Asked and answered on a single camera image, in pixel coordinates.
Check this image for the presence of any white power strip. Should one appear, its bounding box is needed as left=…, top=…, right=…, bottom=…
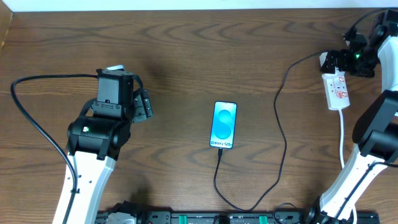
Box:
left=322, top=71, right=350, bottom=111

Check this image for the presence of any black charging cable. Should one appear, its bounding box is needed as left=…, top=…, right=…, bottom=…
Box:
left=213, top=51, right=326, bottom=213

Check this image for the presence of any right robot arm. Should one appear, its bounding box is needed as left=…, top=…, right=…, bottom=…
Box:
left=305, top=7, right=397, bottom=223

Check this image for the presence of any white power strip cord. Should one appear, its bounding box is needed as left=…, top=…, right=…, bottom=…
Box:
left=337, top=108, right=358, bottom=224

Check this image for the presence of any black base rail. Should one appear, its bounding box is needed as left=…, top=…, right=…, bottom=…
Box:
left=96, top=205, right=380, bottom=224

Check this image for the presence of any blue screen smartphone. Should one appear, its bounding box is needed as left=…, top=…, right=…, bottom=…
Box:
left=209, top=101, right=237, bottom=149

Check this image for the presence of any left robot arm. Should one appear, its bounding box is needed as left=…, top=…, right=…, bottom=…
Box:
left=53, top=65, right=153, bottom=223

